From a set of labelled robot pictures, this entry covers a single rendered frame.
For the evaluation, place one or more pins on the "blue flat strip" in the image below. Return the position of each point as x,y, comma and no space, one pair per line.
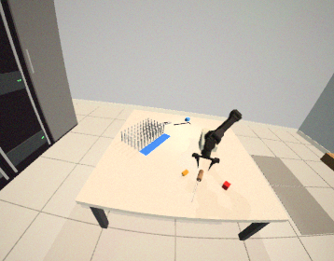
149,148

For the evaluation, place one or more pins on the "orange-handled screwdriver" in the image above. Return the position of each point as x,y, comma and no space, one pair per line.
184,173

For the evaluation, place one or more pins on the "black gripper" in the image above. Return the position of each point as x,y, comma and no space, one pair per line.
205,154

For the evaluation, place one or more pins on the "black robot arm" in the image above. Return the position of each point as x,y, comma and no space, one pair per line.
214,137

